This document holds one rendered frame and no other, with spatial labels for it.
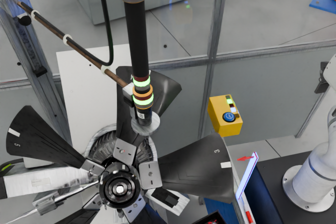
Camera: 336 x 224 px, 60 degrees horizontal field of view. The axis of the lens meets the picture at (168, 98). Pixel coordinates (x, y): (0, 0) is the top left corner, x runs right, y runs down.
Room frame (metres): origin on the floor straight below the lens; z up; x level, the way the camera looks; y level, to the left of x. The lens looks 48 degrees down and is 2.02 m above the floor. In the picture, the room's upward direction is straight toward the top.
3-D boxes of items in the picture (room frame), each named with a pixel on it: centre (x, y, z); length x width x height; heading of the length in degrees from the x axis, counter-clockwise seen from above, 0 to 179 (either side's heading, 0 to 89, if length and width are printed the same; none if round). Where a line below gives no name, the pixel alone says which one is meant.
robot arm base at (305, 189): (0.49, -0.54, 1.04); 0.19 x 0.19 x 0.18
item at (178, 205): (0.47, 0.01, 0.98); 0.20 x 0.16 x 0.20; 11
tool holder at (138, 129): (0.43, 0.06, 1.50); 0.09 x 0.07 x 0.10; 46
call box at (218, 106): (0.78, -0.24, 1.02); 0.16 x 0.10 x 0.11; 11
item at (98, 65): (0.64, 0.27, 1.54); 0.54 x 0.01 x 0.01; 46
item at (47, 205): (0.37, 0.40, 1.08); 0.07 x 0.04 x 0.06; 111
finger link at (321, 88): (0.57, -0.43, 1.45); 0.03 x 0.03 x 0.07; 12
